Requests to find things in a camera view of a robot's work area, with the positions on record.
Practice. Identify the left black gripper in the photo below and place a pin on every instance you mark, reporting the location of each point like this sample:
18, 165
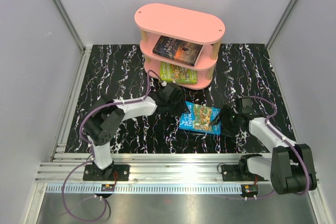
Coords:
182, 108

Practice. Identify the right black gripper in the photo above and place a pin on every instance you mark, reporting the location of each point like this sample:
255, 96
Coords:
228, 131

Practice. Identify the blue 26-storey treehouse book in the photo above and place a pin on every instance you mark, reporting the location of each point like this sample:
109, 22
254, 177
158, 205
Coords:
199, 118

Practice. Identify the yellow-green 65-storey treehouse book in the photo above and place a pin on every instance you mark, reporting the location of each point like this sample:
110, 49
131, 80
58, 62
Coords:
170, 73

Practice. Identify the dark tale of two cities book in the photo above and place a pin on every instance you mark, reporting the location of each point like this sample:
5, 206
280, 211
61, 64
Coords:
178, 50

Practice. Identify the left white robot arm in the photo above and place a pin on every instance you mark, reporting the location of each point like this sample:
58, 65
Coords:
103, 120

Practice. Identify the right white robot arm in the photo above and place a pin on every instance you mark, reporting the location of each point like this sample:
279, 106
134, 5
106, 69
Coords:
290, 169

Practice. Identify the pink three-tier shelf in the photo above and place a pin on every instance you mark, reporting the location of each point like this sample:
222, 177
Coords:
156, 20

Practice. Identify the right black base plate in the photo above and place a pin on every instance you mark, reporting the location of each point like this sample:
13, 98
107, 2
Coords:
231, 173

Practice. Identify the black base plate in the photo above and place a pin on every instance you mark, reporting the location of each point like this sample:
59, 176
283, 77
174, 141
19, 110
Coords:
231, 173
119, 172

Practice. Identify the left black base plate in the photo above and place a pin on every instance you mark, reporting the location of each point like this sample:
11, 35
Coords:
119, 172

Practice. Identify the aluminium mounting rail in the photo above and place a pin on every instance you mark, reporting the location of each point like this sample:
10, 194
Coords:
146, 168

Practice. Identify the white slotted cable duct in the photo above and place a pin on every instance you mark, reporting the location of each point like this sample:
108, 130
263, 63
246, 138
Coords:
97, 188

